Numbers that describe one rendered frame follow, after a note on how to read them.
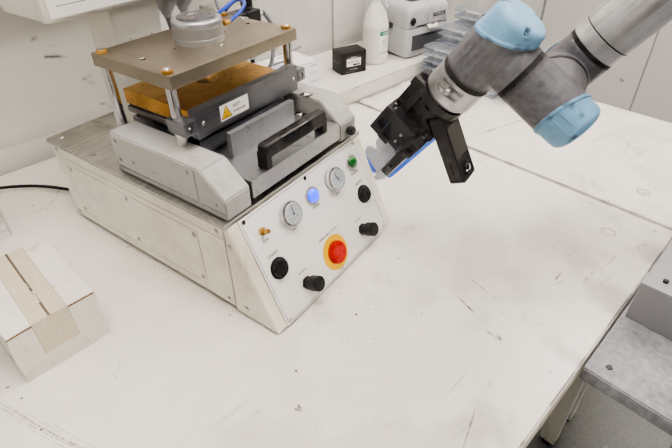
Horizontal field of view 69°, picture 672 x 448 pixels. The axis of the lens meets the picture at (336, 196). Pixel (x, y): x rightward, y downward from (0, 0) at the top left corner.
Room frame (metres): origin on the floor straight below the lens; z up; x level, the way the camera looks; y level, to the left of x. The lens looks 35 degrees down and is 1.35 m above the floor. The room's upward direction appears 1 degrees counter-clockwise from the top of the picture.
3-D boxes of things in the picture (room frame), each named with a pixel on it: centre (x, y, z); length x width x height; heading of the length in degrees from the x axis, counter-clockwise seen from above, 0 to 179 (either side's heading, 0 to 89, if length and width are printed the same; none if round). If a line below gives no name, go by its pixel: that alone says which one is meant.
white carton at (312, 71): (1.34, 0.17, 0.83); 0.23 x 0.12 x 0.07; 133
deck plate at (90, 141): (0.80, 0.24, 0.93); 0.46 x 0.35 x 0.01; 55
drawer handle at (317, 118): (0.68, 0.06, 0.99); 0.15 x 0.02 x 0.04; 145
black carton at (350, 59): (1.48, -0.05, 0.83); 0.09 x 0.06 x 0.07; 118
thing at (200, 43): (0.82, 0.23, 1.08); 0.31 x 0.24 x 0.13; 145
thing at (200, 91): (0.79, 0.21, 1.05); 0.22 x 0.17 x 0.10; 145
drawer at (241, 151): (0.75, 0.18, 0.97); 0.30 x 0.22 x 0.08; 55
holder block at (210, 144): (0.78, 0.22, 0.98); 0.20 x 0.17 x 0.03; 145
